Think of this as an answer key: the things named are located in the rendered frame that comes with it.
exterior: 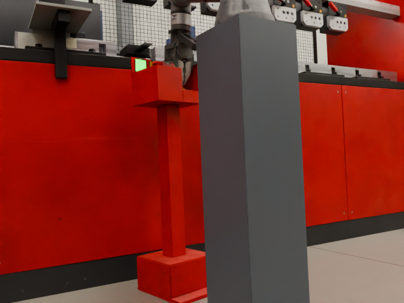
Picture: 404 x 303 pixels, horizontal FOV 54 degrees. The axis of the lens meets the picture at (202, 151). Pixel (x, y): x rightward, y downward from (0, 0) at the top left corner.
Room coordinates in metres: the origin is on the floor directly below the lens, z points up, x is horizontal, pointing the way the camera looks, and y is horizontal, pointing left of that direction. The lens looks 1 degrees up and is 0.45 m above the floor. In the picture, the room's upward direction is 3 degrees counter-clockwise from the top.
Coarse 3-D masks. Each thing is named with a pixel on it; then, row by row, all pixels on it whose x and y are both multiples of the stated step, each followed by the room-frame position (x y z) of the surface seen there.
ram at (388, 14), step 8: (328, 0) 2.27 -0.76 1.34; (336, 0) 2.30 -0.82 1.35; (344, 0) 2.33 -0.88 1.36; (376, 0) 2.47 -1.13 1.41; (384, 0) 2.50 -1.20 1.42; (392, 0) 2.54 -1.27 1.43; (352, 8) 2.41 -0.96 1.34; (360, 8) 2.42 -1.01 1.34; (368, 8) 2.43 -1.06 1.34; (376, 8) 2.46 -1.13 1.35; (384, 8) 2.50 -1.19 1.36; (376, 16) 2.57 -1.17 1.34; (384, 16) 2.58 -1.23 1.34; (392, 16) 2.58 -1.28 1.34
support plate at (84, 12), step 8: (40, 8) 1.33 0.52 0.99; (48, 8) 1.34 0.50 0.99; (56, 8) 1.34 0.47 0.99; (64, 8) 1.34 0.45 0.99; (72, 8) 1.35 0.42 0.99; (80, 8) 1.36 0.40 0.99; (88, 8) 1.37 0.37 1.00; (32, 16) 1.40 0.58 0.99; (40, 16) 1.40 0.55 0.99; (48, 16) 1.41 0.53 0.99; (72, 16) 1.42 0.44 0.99; (80, 16) 1.42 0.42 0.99; (32, 24) 1.48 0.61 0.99; (40, 24) 1.48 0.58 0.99; (48, 24) 1.48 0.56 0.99; (72, 24) 1.49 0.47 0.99; (80, 24) 1.50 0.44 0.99; (72, 32) 1.59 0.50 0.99
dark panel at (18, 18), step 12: (0, 0) 1.94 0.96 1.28; (12, 0) 1.96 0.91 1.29; (24, 0) 1.99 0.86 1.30; (36, 0) 2.02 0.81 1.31; (72, 0) 2.10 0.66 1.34; (0, 12) 1.94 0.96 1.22; (12, 12) 1.96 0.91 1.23; (24, 12) 1.99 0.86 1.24; (96, 12) 2.17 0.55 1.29; (0, 24) 1.94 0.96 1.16; (12, 24) 1.96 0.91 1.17; (24, 24) 1.99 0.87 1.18; (84, 24) 2.13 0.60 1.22; (96, 24) 2.16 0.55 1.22; (0, 36) 1.94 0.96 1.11; (12, 36) 1.96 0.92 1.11; (96, 36) 2.16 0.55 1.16
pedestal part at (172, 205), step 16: (160, 112) 1.42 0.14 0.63; (176, 112) 1.42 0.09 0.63; (160, 128) 1.43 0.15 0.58; (176, 128) 1.42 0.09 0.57; (160, 144) 1.43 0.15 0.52; (176, 144) 1.42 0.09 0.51; (160, 160) 1.43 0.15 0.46; (176, 160) 1.42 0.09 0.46; (160, 176) 1.44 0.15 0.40; (176, 176) 1.42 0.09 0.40; (176, 192) 1.41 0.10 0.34; (176, 208) 1.41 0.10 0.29; (176, 224) 1.41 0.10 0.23; (176, 240) 1.41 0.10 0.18; (176, 256) 1.41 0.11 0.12
